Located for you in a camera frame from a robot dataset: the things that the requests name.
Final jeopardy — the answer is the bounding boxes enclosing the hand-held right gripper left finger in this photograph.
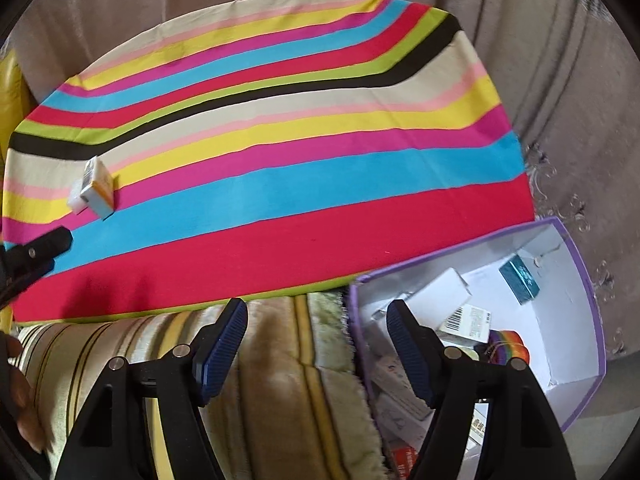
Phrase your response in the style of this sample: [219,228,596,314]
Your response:
[52,296,249,480]

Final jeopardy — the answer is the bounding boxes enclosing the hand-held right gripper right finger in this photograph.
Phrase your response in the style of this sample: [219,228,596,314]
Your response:
[386,299,578,480]

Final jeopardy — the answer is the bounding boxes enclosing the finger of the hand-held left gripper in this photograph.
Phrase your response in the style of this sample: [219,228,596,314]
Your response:
[0,227,74,273]
[0,258,57,308]

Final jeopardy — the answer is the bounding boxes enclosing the small white orange box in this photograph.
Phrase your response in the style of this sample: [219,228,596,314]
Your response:
[66,156,117,222]

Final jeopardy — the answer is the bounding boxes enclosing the red box yellow print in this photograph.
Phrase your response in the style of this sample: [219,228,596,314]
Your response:
[390,445,421,480]

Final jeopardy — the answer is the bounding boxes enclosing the purple storage box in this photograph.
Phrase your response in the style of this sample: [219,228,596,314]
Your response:
[347,217,608,480]

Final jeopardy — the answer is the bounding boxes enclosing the person's left hand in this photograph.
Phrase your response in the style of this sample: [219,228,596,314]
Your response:
[0,332,43,453]

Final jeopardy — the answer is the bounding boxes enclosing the white printed box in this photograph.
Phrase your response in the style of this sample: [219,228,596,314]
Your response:
[372,355,431,408]

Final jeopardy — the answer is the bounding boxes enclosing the white box barcode label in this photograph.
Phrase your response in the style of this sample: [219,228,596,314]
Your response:
[435,304,493,348]

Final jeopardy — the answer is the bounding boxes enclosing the rainbow striped roll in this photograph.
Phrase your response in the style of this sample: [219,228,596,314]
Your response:
[487,329,531,366]

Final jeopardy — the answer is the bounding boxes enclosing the white box yellow label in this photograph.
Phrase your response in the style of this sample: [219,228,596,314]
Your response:
[467,402,491,448]

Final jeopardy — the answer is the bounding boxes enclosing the teal box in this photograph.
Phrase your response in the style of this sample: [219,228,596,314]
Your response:
[498,254,542,306]

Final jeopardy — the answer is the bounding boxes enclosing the yellow leather sofa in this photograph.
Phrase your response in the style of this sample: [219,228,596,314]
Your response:
[0,47,40,161]

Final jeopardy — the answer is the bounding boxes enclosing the colourful striped cloth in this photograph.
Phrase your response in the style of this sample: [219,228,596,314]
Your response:
[0,0,538,323]

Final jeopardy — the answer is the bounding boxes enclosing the beige curtain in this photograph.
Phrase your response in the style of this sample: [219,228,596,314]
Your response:
[15,0,640,421]

